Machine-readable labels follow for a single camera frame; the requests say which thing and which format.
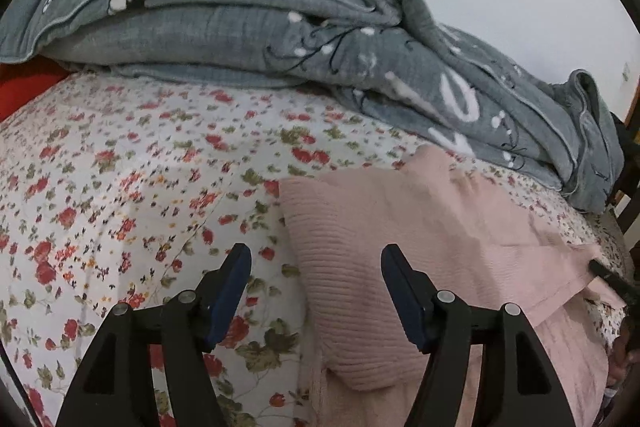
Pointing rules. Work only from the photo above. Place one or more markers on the floral bed sheet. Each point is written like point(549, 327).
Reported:
point(118, 189)

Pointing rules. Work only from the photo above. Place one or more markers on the grey floral blanket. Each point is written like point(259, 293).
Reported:
point(388, 59)

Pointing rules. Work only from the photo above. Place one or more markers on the red pillow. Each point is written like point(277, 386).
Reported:
point(20, 83)

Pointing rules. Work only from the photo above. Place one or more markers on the pink knit sweater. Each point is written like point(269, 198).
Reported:
point(466, 233)

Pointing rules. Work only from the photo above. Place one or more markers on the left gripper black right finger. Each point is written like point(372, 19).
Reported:
point(518, 383)

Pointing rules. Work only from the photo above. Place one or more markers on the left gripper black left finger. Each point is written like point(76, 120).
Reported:
point(113, 385)

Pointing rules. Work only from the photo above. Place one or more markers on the person's right hand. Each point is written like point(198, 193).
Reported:
point(620, 359)

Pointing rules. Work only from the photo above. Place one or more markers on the white wall switch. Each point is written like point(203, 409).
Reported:
point(626, 72)

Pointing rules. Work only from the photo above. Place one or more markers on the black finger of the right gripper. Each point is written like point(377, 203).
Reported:
point(621, 287)

